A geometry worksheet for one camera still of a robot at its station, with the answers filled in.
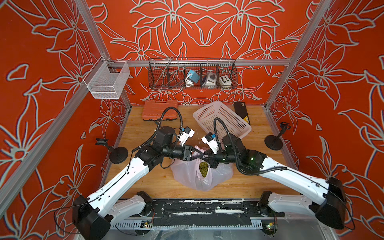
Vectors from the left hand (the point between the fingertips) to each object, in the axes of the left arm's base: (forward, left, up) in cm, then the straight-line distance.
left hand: (201, 155), depth 64 cm
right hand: (0, +2, -4) cm, 4 cm away
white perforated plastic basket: (+37, -24, -21) cm, 49 cm away
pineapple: (-2, -2, -9) cm, 10 cm away
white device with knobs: (+48, -5, +7) cm, 49 cm away
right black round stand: (+24, -50, -24) cm, 60 cm away
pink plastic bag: (-4, 0, -11) cm, 12 cm away
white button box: (+51, -15, +3) cm, 53 cm away
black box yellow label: (+53, -32, -24) cm, 66 cm away
